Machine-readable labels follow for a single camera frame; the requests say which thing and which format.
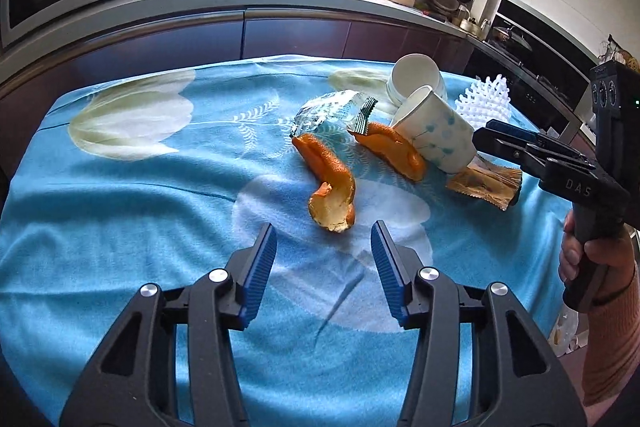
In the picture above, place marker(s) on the brown kitchen base cabinet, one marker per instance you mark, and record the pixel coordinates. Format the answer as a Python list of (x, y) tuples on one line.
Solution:
[(300, 32)]

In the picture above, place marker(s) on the short orange peel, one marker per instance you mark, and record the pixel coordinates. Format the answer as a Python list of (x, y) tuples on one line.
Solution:
[(395, 149)]

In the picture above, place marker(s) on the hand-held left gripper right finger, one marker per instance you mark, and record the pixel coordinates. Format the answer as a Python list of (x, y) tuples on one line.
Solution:
[(387, 272)]

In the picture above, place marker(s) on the white foam fruit net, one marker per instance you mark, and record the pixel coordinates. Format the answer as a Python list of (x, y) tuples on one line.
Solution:
[(482, 102)]

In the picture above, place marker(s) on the long curled orange peel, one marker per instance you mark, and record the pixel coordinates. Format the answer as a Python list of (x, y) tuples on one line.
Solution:
[(327, 164)]

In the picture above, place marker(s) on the person's right forearm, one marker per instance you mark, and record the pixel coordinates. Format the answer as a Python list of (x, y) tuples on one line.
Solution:
[(615, 347)]

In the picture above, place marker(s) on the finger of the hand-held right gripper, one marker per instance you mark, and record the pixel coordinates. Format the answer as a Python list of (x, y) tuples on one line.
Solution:
[(500, 147), (515, 129)]

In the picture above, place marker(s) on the black built-in oven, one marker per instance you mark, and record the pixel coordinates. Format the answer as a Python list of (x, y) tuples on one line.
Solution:
[(530, 57)]

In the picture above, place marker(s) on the person's right hand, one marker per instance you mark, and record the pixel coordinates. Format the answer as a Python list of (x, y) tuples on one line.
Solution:
[(607, 254)]

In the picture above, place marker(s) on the flower print paper cup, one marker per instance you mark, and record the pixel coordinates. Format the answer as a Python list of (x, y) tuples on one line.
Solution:
[(440, 137)]

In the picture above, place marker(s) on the lidded cooking pot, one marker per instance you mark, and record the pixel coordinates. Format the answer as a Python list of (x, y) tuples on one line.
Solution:
[(510, 38)]

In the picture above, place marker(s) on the white plastic bag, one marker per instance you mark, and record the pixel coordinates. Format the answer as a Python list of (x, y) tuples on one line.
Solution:
[(567, 334)]

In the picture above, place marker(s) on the clear plastic wrapper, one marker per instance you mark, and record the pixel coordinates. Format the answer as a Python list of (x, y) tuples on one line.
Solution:
[(320, 114)]

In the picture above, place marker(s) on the gold snack wrapper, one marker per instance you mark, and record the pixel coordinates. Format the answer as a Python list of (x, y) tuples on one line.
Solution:
[(480, 187)]

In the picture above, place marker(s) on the striped silver green wrapper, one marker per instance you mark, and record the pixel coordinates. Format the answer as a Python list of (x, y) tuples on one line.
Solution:
[(363, 119)]

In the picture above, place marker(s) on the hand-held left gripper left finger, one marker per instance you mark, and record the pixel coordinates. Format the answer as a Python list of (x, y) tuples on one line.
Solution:
[(261, 272)]

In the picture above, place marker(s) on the blue floral tablecloth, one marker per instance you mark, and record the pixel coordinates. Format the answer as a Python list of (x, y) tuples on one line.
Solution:
[(150, 207)]

